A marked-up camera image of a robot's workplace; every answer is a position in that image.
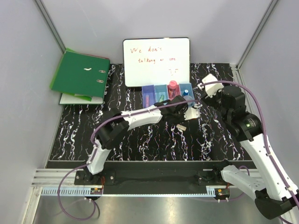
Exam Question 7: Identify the green ring binder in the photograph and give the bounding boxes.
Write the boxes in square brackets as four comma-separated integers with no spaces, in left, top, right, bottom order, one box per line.
[50,49,110,101]

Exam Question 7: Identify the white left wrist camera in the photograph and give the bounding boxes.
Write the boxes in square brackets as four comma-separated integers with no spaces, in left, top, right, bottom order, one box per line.
[184,107,200,120]

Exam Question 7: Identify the pink cartoon crayon tube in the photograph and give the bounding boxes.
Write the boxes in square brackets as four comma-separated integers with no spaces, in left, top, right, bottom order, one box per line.
[168,80,177,98]

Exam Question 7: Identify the white green paper folder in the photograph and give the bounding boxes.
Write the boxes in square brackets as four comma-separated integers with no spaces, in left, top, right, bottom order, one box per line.
[59,93,103,105]

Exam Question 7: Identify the lilac eraser stick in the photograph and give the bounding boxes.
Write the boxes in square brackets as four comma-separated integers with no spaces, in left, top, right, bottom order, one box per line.
[145,94,150,107]

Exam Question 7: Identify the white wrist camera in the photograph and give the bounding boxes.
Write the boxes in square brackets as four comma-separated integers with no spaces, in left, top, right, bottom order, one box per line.
[184,107,200,120]
[198,74,224,98]

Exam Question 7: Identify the blue plastic end bin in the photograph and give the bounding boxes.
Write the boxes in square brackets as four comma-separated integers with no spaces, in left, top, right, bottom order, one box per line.
[179,83,194,101]

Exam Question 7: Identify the white small eraser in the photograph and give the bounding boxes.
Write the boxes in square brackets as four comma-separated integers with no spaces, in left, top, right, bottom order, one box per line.
[176,124,186,131]

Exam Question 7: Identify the clear round clip jar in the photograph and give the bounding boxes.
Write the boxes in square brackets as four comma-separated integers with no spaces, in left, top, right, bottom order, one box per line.
[183,95,193,104]

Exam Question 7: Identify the white dry-erase board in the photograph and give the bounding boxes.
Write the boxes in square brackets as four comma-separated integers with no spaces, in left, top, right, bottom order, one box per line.
[123,37,190,87]

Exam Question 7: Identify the green correction tape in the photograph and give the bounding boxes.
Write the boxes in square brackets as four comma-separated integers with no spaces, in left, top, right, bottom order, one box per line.
[159,94,165,102]

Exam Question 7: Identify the purple plastic bin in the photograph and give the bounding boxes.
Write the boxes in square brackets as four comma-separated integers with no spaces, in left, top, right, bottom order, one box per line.
[142,85,155,108]

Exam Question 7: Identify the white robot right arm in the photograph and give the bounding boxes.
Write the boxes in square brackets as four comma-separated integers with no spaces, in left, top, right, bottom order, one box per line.
[199,83,299,220]

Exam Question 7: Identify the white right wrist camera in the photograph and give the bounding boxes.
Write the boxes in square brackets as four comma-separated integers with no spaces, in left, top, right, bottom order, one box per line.
[198,74,224,98]

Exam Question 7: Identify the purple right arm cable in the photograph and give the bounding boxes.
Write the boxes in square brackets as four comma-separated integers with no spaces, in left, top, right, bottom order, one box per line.
[197,80,299,224]

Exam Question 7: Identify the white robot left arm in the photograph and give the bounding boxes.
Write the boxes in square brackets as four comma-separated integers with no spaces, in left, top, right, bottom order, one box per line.
[84,95,193,185]

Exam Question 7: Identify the light blue plastic bin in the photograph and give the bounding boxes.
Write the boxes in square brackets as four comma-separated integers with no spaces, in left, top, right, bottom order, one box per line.
[154,84,169,103]

